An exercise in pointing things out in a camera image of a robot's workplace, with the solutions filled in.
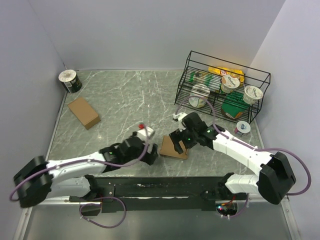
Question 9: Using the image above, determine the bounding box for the brown cardboard box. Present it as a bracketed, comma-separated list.
[159, 135, 188, 160]
[68, 97, 101, 130]

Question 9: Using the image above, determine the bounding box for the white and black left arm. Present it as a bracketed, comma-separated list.
[13, 135, 158, 208]

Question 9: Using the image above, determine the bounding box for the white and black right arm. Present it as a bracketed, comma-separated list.
[169, 112, 296, 205]

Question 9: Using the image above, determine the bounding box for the folded brown cardboard box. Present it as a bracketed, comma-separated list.
[68, 97, 101, 130]

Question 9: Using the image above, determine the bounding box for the white green cup lower shelf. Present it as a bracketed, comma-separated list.
[188, 83, 210, 108]

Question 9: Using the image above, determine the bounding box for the green snack packet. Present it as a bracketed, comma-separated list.
[221, 91, 250, 120]

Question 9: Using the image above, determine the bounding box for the purple yogurt cup on table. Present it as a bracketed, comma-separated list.
[234, 120, 251, 136]

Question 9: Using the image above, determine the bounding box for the green white packet in rack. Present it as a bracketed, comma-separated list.
[188, 71, 221, 92]

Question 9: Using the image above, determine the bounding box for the yogurt cup upper middle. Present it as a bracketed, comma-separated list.
[220, 74, 240, 94]

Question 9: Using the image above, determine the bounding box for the yellow snack bag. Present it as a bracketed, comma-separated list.
[208, 66, 245, 84]

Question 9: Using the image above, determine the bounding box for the yogurt cup upper right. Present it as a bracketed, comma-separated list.
[243, 85, 264, 105]

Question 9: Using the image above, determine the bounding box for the dark green noodle cup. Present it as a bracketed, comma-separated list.
[58, 69, 82, 93]

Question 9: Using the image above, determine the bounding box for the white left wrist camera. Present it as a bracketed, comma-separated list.
[136, 123, 156, 141]

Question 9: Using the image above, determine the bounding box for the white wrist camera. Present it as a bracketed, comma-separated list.
[172, 112, 188, 122]
[136, 123, 156, 141]

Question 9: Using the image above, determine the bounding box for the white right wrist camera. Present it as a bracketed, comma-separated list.
[172, 112, 188, 122]

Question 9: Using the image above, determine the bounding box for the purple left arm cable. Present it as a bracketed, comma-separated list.
[9, 127, 151, 228]

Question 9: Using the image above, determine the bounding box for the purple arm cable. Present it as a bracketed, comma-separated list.
[9, 127, 151, 228]
[175, 95, 312, 221]

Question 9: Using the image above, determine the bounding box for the black wire rack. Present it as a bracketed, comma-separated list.
[174, 50, 271, 123]

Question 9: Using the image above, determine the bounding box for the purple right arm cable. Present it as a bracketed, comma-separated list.
[175, 95, 312, 221]

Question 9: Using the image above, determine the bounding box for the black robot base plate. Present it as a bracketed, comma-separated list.
[69, 176, 247, 213]

